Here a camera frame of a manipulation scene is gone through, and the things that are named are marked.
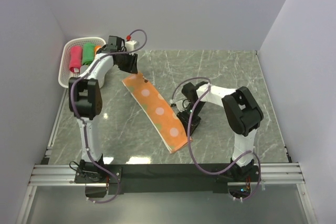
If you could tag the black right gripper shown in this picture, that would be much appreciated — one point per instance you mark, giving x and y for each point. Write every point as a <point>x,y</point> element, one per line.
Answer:
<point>184,119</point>

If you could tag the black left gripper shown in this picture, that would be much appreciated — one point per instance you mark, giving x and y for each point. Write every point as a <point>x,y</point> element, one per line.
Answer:
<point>133,66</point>

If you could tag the orange patterned towel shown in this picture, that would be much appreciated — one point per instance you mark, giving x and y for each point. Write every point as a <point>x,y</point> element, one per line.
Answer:
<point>159,112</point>

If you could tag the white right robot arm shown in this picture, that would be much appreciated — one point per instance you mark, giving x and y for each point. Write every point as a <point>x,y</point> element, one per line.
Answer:
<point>244,116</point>

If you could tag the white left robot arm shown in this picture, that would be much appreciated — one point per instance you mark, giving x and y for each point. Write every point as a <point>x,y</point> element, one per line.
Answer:
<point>85,101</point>

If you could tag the orange rolled towel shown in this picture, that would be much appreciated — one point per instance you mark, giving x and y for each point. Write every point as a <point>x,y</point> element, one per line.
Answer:
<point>97,48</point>

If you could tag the green rolled towel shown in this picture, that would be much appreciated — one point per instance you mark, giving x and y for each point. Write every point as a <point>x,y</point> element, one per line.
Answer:
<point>88,54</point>

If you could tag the white plastic basket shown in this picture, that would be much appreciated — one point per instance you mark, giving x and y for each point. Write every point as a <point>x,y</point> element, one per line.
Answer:
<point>64,73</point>

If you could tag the pink rolled towel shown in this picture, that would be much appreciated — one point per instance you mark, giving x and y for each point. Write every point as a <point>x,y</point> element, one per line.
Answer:
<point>75,59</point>

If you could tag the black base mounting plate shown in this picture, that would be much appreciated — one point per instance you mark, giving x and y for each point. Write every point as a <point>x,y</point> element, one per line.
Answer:
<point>164,178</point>

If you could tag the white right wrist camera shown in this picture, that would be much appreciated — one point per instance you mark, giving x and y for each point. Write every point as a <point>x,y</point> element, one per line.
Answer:
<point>178,105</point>

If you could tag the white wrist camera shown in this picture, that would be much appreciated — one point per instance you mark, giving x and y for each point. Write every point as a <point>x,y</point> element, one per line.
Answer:
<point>131,45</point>
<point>178,105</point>

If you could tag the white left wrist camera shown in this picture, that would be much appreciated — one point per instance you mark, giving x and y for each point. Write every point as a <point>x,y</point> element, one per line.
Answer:
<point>131,45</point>

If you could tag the aluminium rail frame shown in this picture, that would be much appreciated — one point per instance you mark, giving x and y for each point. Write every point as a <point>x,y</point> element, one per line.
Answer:
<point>129,137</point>

